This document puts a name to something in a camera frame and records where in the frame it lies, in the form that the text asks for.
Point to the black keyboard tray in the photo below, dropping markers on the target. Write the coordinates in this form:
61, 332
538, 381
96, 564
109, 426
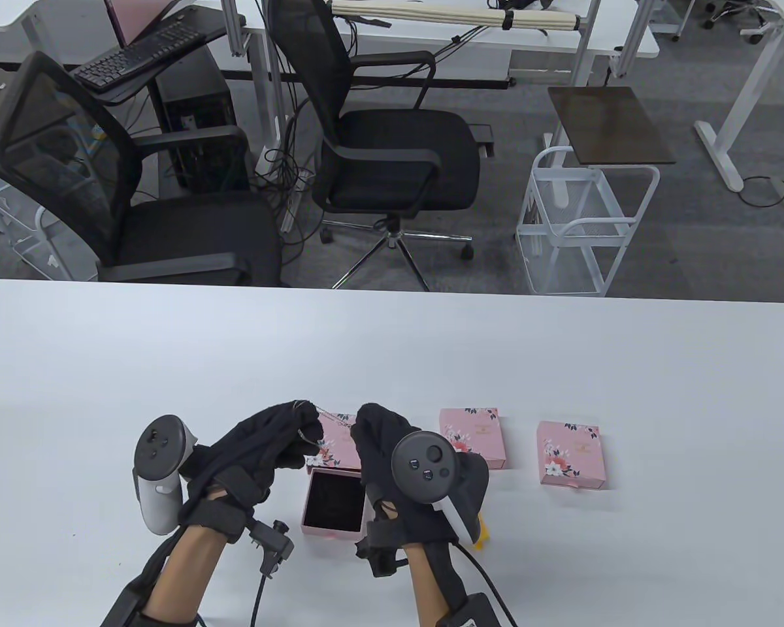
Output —
170, 66

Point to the distant chair base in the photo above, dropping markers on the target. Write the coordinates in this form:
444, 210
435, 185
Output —
732, 10

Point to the black mesh office chair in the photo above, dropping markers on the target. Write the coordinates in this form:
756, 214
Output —
189, 241

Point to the white desk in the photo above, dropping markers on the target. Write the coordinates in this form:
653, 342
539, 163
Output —
59, 26
758, 72
549, 39

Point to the person's left hand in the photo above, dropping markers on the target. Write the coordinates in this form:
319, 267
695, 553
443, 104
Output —
261, 444

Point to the pink box tray black lining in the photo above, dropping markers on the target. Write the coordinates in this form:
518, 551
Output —
334, 501

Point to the black computer tower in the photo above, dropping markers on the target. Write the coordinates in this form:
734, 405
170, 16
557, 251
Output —
196, 117

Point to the black keyboard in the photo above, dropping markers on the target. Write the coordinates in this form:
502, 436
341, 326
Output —
130, 59

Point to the black office chair chrome base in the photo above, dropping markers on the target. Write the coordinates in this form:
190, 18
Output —
392, 150

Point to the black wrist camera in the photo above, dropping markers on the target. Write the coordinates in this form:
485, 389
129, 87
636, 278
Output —
271, 542
382, 552

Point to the person's right forearm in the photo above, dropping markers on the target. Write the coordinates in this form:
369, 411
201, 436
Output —
428, 584

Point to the person's right hand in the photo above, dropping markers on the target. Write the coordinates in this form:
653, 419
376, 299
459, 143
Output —
379, 444

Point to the yellow cloth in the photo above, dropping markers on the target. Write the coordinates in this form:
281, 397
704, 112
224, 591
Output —
482, 532

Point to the pink floral box sleeve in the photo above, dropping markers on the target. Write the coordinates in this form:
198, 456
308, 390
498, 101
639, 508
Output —
571, 454

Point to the black forearm sensor box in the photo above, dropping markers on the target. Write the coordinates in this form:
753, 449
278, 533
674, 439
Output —
124, 607
470, 610

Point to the person's left forearm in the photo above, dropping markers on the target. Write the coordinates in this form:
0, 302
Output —
183, 575

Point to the grey handheld controller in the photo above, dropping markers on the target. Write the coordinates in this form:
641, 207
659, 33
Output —
431, 467
163, 457

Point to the dark wooden board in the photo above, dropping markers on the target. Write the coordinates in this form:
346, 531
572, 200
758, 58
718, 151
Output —
611, 124

